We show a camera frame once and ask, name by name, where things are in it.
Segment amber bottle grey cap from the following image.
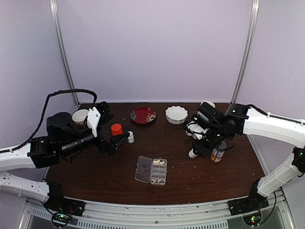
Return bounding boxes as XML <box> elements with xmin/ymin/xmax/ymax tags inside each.
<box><xmin>211</xmin><ymin>141</ymin><xmax>227</xmax><ymax>163</ymax></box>

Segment small white pill bottle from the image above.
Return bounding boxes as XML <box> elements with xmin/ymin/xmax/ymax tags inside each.
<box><xmin>188</xmin><ymin>148</ymin><xmax>198</xmax><ymax>159</ymax></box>
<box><xmin>127</xmin><ymin>131</ymin><xmax>134</xmax><ymax>144</ymax></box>

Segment clear plastic pill organizer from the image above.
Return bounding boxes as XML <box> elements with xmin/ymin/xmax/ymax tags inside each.
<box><xmin>134</xmin><ymin>156</ymin><xmax>168</xmax><ymax>185</ymax></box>

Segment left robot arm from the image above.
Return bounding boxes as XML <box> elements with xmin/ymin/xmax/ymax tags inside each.
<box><xmin>0</xmin><ymin>112</ymin><xmax>134</xmax><ymax>212</ymax></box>

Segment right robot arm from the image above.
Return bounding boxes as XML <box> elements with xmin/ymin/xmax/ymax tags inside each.
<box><xmin>185</xmin><ymin>101</ymin><xmax>305</xmax><ymax>211</ymax></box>

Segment white pills in organizer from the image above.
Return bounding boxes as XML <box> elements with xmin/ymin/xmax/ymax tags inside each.
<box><xmin>153</xmin><ymin>160</ymin><xmax>166</xmax><ymax>166</ymax></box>

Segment orange pill bottle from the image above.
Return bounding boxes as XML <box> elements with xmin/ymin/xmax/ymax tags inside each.
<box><xmin>111</xmin><ymin>124</ymin><xmax>123</xmax><ymax>136</ymax></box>

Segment white floral mug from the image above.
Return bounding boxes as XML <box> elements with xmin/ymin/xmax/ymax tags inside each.
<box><xmin>184</xmin><ymin>120</ymin><xmax>208</xmax><ymax>139</ymax></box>

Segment white ceramic bowl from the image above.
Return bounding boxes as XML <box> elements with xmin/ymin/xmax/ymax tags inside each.
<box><xmin>72</xmin><ymin>109</ymin><xmax>89</xmax><ymax>126</ymax></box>

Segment red floral plate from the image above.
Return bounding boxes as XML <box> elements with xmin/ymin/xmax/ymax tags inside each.
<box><xmin>130</xmin><ymin>107</ymin><xmax>156</xmax><ymax>124</ymax></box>

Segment white scalloped bowl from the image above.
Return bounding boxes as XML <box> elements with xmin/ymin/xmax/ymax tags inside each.
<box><xmin>165</xmin><ymin>106</ymin><xmax>188</xmax><ymax>125</ymax></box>

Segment cream ribbed mug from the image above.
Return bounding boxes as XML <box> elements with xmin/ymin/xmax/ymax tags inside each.
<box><xmin>200</xmin><ymin>101</ymin><xmax>215</xmax><ymax>108</ymax></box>

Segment right round circuit board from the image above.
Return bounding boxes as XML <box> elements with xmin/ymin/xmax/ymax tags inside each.
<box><xmin>243</xmin><ymin>213</ymin><xmax>262</xmax><ymax>227</ymax></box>

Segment round circuit board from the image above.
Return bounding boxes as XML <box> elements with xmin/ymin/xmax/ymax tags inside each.
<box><xmin>243</xmin><ymin>213</ymin><xmax>262</xmax><ymax>227</ymax></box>
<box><xmin>51</xmin><ymin>212</ymin><xmax>72</xmax><ymax>227</ymax></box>

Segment left round circuit board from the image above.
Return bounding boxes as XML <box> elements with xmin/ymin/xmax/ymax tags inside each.
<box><xmin>51</xmin><ymin>212</ymin><xmax>72</xmax><ymax>227</ymax></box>

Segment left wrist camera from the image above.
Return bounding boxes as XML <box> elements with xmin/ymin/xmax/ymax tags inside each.
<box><xmin>84</xmin><ymin>101</ymin><xmax>110</xmax><ymax>138</ymax></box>

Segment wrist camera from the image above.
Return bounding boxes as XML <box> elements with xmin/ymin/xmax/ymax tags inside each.
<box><xmin>84</xmin><ymin>101</ymin><xmax>110</xmax><ymax>138</ymax></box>
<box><xmin>183</xmin><ymin>120</ymin><xmax>210</xmax><ymax>140</ymax></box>

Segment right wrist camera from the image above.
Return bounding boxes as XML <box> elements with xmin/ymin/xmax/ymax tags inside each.
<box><xmin>183</xmin><ymin>120</ymin><xmax>210</xmax><ymax>140</ymax></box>

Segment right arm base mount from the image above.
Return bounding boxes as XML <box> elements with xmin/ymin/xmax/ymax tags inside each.
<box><xmin>228</xmin><ymin>179</ymin><xmax>269</xmax><ymax>216</ymax></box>

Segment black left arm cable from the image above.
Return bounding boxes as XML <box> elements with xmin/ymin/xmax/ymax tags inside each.
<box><xmin>0</xmin><ymin>89</ymin><xmax>98</xmax><ymax>153</ymax></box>

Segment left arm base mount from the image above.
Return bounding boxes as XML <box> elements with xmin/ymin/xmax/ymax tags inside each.
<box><xmin>43</xmin><ymin>182</ymin><xmax>85</xmax><ymax>217</ymax></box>

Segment front aluminium rail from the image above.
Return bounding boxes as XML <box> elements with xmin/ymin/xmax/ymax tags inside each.
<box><xmin>25</xmin><ymin>188</ymin><xmax>295</xmax><ymax>229</ymax></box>

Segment left aluminium frame post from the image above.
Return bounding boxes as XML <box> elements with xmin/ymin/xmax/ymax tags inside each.
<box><xmin>49</xmin><ymin>0</ymin><xmax>80</xmax><ymax>106</ymax></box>

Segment aluminium frame post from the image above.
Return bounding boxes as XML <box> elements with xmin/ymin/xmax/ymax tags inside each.
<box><xmin>49</xmin><ymin>0</ymin><xmax>80</xmax><ymax>106</ymax></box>
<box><xmin>230</xmin><ymin>0</ymin><xmax>260</xmax><ymax>104</ymax></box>

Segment right aluminium frame post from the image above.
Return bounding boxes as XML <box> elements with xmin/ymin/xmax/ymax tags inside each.
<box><xmin>230</xmin><ymin>0</ymin><xmax>260</xmax><ymax>104</ymax></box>

